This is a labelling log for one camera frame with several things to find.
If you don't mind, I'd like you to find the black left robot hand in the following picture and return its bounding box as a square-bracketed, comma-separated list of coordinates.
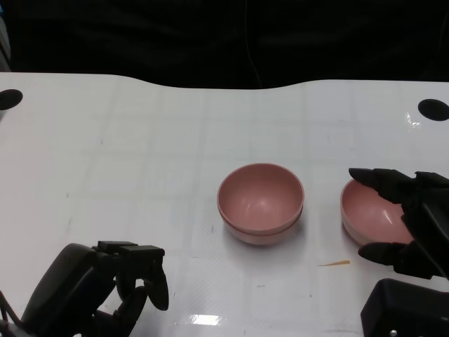
[20, 241, 170, 337]

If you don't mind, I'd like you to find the pink plastic bowl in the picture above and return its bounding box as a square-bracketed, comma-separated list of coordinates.
[216, 162, 304, 237]
[339, 178, 417, 249]
[220, 206, 304, 246]

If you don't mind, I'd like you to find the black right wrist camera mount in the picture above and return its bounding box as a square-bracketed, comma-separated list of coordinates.
[360, 279, 449, 337]

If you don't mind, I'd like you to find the grey white panel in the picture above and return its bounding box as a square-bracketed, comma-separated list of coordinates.
[0, 13, 12, 71]

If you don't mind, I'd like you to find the thin black hanging cable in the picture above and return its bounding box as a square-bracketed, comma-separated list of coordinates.
[245, 0, 264, 87]

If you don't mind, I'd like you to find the black cloth backdrop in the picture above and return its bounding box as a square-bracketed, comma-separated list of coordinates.
[0, 0, 449, 88]

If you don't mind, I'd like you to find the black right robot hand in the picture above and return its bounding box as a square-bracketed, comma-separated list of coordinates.
[348, 167, 449, 280]

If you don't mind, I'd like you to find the black table cable grommet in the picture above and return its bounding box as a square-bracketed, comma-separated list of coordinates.
[0, 89, 24, 110]
[417, 98, 449, 122]

